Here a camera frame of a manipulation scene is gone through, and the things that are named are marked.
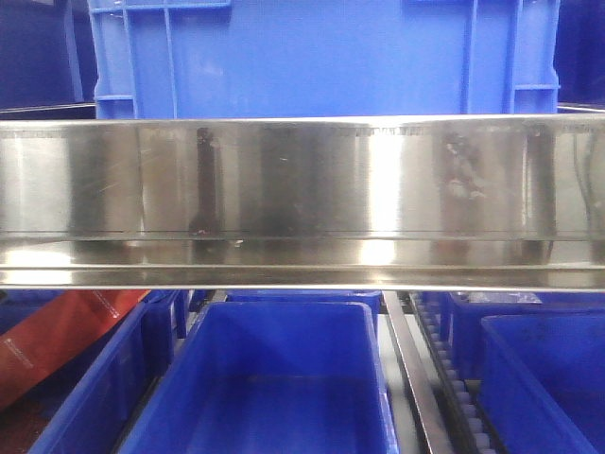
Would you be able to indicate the blue bin lower centre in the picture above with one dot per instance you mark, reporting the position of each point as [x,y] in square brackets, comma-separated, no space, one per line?
[272,377]

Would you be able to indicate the blue bin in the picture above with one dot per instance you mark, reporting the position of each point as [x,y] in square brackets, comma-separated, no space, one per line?
[86,404]
[542,387]
[272,377]

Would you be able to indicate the large blue crate upper shelf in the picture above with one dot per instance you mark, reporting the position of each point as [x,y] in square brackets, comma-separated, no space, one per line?
[245,59]

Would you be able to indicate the blue bin lower left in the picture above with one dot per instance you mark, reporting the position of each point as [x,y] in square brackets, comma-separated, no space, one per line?
[86,404]

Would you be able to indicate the blue bin lower right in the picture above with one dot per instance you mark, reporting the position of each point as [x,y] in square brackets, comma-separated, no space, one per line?
[542,387]

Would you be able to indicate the white roller track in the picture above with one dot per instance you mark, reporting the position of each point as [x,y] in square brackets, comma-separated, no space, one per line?
[470,429]

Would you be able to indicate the red plastic bag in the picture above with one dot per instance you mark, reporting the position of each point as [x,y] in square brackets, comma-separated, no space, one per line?
[38,346]

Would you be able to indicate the dark blue crate upper left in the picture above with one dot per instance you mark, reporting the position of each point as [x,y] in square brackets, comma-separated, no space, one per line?
[47,54]

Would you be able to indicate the stainless steel shelf rail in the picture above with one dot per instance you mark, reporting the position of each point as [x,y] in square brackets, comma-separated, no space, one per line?
[395,202]

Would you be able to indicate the steel divider rail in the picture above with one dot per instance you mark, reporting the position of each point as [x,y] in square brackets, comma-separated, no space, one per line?
[430,423]

